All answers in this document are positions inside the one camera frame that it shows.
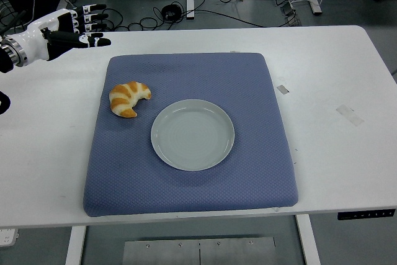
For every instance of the grey round plate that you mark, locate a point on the grey round plate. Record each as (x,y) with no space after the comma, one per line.
(192,136)

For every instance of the grey foot pedal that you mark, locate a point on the grey foot pedal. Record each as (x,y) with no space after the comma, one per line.
(291,15)

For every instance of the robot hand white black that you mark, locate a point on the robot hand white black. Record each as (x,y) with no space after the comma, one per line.
(37,38)

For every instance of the blue quilted mat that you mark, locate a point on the blue quilted mat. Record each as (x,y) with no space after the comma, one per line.
(192,190)

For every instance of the white power strip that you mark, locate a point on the white power strip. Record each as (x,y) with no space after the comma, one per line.
(7,237)

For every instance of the clear tape strip large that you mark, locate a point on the clear tape strip large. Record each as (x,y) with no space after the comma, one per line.
(350,115)

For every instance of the white table leg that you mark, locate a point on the white table leg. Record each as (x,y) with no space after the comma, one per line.
(308,240)
(75,244)

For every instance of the grey metal plate with screws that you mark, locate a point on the grey metal plate with screws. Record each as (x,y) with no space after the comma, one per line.
(198,251)

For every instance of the croissant bread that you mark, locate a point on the croissant bread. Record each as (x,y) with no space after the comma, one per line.
(127,97)

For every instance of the black table control panel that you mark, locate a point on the black table control panel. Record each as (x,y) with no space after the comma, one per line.
(366,214)

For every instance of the clear tape strip small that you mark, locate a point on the clear tape strip small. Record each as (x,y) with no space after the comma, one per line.
(283,89)

